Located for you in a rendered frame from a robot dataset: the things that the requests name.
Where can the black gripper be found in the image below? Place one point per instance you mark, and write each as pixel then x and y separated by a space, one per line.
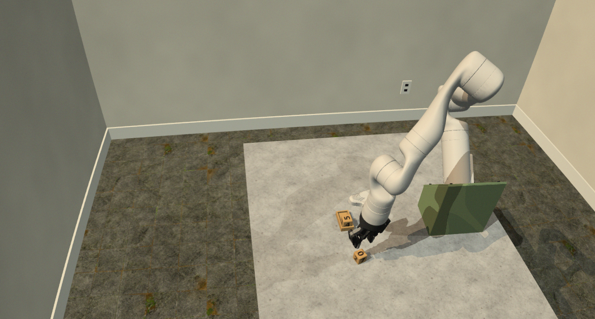
pixel 365 230

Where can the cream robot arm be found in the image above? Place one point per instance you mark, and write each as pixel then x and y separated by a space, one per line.
pixel 475 80

